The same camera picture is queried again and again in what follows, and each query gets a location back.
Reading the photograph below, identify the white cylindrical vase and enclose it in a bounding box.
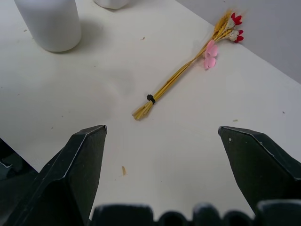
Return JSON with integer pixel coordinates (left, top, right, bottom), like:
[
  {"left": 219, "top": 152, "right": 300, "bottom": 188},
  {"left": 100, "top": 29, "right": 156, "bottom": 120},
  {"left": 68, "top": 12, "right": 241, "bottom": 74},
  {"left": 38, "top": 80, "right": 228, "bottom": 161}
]
[{"left": 14, "top": 0, "right": 82, "bottom": 52}]

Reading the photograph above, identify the dried flower bouquet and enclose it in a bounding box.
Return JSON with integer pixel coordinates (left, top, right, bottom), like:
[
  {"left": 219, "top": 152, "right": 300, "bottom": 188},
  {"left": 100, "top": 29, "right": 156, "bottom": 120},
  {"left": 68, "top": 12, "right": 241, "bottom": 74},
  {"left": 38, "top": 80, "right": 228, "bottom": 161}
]
[{"left": 132, "top": 8, "right": 244, "bottom": 121}]

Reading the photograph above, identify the white container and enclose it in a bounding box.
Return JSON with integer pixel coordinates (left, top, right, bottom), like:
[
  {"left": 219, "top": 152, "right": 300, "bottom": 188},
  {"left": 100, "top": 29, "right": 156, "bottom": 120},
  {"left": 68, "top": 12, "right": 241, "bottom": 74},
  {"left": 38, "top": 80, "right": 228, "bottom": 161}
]
[{"left": 93, "top": 0, "right": 130, "bottom": 10}]

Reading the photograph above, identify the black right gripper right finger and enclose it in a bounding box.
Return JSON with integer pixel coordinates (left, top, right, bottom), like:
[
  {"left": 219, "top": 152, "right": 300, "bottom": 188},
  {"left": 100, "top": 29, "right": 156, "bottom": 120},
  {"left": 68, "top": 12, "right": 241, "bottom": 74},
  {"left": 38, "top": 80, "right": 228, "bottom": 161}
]
[{"left": 218, "top": 126, "right": 301, "bottom": 218}]

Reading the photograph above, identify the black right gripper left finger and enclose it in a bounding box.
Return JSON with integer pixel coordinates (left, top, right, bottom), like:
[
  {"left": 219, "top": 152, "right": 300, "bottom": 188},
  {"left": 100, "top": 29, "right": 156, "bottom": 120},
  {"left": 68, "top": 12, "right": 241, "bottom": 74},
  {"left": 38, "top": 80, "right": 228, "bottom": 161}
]
[{"left": 0, "top": 125, "right": 108, "bottom": 226}]

